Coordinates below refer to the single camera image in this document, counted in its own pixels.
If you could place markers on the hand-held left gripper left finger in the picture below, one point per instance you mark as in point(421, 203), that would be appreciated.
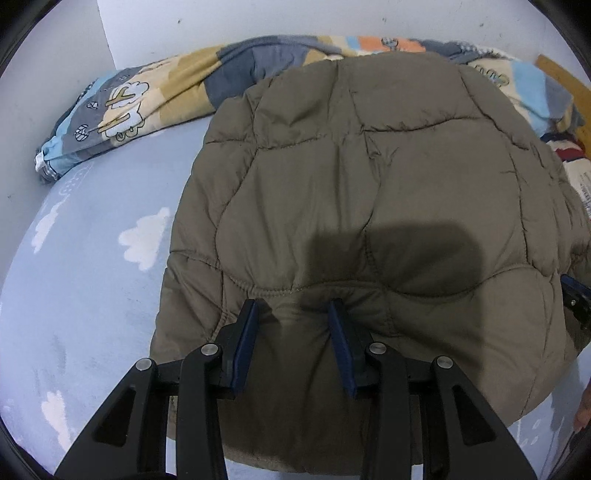
point(242, 350)

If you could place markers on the red striped white pillow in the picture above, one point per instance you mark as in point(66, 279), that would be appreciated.
point(575, 170)

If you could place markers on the person's right forearm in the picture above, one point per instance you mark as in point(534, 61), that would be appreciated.
point(584, 410)

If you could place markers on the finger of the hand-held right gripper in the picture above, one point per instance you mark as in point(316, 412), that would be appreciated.
point(579, 304)

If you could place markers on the patchwork printed blanket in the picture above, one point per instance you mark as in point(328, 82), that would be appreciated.
point(138, 101)

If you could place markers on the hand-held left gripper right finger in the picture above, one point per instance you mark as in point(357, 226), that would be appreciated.
point(341, 355)

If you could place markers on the brown wooden headboard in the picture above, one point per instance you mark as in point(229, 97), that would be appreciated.
point(565, 78)

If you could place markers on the light blue cloud bed sheet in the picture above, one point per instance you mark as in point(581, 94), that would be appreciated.
point(92, 300)

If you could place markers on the olive quilted puffer jacket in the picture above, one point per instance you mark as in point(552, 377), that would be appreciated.
point(369, 184)

